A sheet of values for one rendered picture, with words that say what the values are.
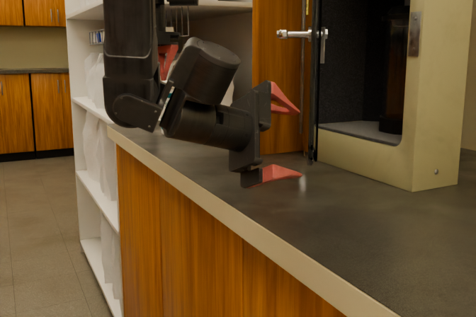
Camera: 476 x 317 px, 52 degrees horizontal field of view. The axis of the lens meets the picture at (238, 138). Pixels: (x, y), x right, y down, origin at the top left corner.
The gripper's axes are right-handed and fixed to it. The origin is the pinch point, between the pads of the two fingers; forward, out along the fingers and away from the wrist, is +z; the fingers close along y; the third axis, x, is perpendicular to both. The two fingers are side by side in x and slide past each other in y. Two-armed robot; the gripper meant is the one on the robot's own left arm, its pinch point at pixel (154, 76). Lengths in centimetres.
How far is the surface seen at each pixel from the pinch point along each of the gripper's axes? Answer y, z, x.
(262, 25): 20.9, -10.6, -11.1
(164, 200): 5.8, 29.2, 8.1
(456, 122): 31, 9, -50
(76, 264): 39, 101, 169
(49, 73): 119, -11, 443
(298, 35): 6.6, -5.8, -35.8
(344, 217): 3, 21, -48
